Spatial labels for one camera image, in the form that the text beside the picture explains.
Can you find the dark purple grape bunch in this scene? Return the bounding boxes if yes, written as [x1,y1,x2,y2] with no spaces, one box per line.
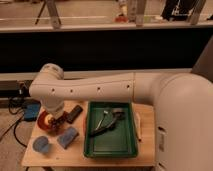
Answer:
[51,122,66,131]

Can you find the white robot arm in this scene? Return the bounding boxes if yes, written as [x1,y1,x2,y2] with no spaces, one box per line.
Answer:
[29,63,213,171]

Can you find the black rectangular block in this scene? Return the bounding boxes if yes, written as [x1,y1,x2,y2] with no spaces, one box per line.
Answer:
[66,105,83,124]

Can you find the yellow round fruit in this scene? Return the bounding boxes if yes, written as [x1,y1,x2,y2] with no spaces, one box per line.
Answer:
[44,115,53,125]

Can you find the red bowl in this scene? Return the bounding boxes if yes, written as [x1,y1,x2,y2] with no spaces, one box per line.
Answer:
[37,111,57,132]

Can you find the blue power box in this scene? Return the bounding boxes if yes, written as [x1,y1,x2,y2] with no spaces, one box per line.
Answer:
[24,103,41,121]

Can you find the green plastic tray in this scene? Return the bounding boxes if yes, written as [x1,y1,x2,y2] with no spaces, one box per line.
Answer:
[84,102,138,158]

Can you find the light wooden stick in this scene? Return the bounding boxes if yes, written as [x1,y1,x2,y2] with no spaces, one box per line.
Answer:
[135,113,142,142]

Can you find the orange object in background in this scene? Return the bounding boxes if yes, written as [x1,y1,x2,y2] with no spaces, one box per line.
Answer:
[115,14,128,23]

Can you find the black handled tongs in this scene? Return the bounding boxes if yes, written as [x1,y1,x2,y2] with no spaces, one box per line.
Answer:
[89,108,125,137]

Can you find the black cable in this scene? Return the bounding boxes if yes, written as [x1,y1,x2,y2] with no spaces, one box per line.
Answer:
[0,87,28,149]

